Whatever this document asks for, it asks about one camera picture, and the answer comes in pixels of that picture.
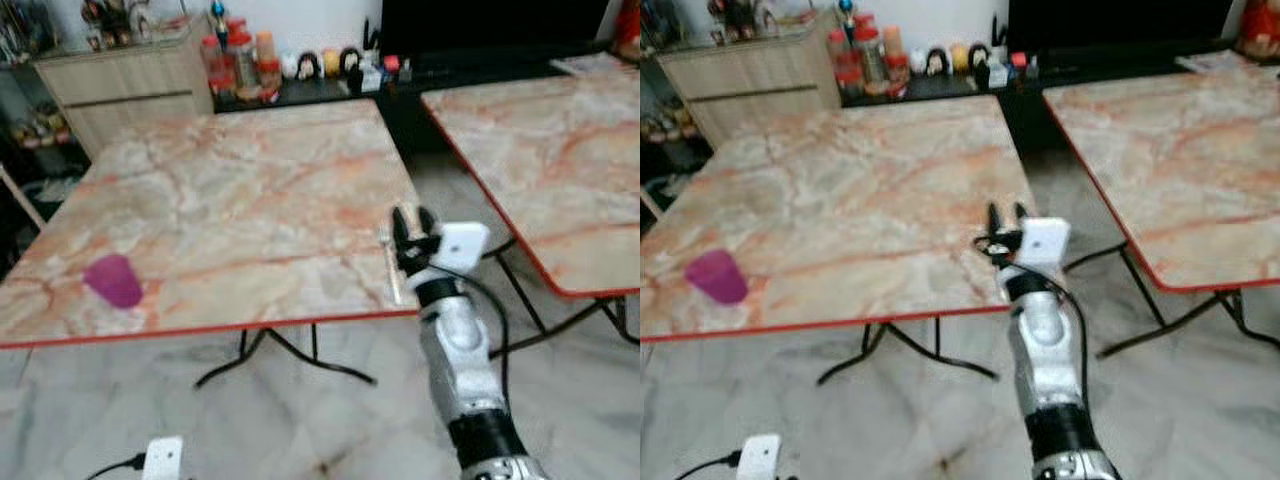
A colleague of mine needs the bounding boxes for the silver metal fork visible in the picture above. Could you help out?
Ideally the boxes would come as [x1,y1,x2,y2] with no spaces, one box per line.
[379,228,404,307]

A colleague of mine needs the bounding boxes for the black TV bench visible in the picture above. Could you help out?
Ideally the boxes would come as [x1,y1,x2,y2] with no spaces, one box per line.
[840,38,1280,153]
[214,44,641,153]

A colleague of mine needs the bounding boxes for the marble folding table red edge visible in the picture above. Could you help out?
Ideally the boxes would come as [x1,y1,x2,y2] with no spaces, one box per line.
[0,98,422,389]
[640,94,1042,387]
[1040,63,1280,359]
[420,68,641,357]

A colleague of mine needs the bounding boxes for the orange-top red jar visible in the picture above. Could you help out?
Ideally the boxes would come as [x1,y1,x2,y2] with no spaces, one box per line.
[883,27,910,91]
[255,31,282,98]

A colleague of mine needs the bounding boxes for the black television screen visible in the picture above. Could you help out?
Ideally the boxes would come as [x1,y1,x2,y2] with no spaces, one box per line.
[1007,0,1237,53]
[380,0,612,57]

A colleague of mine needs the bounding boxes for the tall red-lid jar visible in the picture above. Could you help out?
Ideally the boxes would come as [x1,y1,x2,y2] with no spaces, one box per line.
[855,14,887,93]
[227,19,260,98]

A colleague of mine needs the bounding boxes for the small red-lid jar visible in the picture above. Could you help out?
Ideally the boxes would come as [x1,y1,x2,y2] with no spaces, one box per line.
[200,35,224,102]
[828,30,852,97]

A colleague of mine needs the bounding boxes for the printed magazine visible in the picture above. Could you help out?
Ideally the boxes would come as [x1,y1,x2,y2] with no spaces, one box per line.
[1177,48,1258,74]

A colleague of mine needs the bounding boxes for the dark cluttered shelf unit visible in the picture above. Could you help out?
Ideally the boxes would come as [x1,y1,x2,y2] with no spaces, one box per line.
[0,58,73,206]
[640,52,703,196]

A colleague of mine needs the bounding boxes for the red ornament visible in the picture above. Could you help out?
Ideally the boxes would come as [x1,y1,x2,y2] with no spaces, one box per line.
[614,0,641,61]
[1239,0,1280,60]

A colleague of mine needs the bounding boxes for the light wooden cabinet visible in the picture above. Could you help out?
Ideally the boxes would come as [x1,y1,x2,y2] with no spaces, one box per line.
[658,18,844,150]
[35,24,216,157]

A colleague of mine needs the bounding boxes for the purple plastic cup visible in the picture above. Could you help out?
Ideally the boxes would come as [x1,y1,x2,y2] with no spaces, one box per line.
[83,253,144,310]
[685,249,750,306]

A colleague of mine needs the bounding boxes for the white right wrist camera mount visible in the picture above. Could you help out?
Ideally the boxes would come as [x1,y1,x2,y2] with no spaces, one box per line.
[1017,216,1072,270]
[436,221,492,274]

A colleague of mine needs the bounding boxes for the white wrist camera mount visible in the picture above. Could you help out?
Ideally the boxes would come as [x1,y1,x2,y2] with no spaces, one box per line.
[436,221,492,274]
[143,436,185,480]
[737,433,784,480]
[1017,216,1072,270]

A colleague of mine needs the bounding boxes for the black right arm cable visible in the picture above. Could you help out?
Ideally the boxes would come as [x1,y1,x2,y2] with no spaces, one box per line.
[440,264,512,403]
[1048,268,1092,403]

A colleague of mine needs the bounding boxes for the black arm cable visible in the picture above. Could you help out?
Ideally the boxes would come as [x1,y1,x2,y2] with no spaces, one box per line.
[440,264,512,403]
[84,453,147,480]
[674,450,742,480]
[1048,268,1092,403]

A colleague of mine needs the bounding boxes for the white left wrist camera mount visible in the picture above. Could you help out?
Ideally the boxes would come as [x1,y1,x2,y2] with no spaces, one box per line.
[737,433,784,480]
[143,436,185,480]

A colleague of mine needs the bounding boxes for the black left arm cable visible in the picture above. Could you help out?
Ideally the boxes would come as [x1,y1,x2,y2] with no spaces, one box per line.
[84,453,147,480]
[674,450,742,480]

